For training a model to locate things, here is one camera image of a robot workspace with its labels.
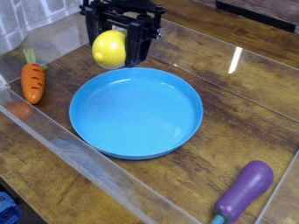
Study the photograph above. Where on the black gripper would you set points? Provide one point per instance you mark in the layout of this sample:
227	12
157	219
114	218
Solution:
123	13

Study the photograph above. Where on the yellow toy lemon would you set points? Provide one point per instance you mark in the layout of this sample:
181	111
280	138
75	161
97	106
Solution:
109	49

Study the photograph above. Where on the white patterned curtain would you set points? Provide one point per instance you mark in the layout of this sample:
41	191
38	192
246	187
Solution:
25	15

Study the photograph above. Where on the clear acrylic barrier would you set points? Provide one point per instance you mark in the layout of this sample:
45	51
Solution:
75	186

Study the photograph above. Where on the purple toy eggplant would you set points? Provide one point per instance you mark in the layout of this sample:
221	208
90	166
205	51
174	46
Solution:
252	184

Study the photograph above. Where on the blue round tray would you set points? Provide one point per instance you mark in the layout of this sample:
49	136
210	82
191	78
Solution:
137	113

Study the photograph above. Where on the orange toy carrot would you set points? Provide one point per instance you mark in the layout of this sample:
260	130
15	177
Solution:
33	77

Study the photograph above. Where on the blue object at corner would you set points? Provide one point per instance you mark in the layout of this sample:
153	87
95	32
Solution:
10	210

